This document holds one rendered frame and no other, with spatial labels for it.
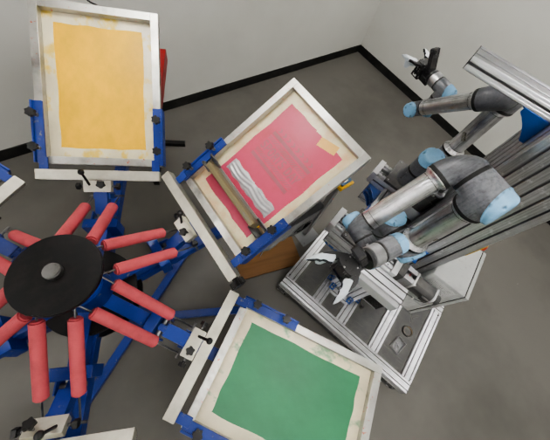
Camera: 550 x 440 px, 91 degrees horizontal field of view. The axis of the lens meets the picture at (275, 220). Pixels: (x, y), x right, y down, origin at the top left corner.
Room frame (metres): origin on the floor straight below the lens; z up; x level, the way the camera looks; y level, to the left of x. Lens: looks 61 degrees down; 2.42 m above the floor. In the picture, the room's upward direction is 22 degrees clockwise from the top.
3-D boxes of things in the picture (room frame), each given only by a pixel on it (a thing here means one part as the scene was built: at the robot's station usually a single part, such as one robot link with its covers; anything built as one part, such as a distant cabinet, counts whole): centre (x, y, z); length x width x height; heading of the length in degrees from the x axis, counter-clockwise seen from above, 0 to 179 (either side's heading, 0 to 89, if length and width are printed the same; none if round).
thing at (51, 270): (0.05, 0.67, 0.68); 0.40 x 0.40 x 1.35
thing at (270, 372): (-0.01, -0.23, 1.05); 1.08 x 0.61 x 0.23; 86
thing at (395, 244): (0.49, -0.39, 1.65); 0.11 x 0.08 x 0.09; 136
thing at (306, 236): (1.33, -0.34, 0.48); 0.22 x 0.22 x 0.96; 56
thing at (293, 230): (0.87, -0.10, 0.77); 0.46 x 0.09 x 0.36; 146
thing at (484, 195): (0.68, -0.58, 1.63); 0.15 x 0.12 x 0.55; 46
